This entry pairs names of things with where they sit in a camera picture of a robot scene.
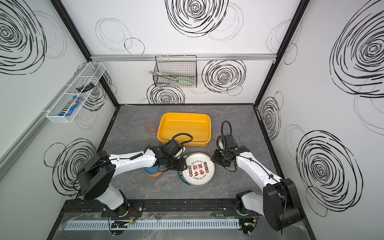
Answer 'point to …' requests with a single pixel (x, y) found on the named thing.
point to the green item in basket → (183, 80)
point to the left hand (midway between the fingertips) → (187, 168)
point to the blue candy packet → (71, 106)
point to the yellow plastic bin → (198, 125)
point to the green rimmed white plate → (182, 179)
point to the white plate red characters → (200, 169)
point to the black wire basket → (175, 70)
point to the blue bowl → (153, 170)
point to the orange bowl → (156, 175)
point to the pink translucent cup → (152, 128)
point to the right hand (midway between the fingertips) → (211, 160)
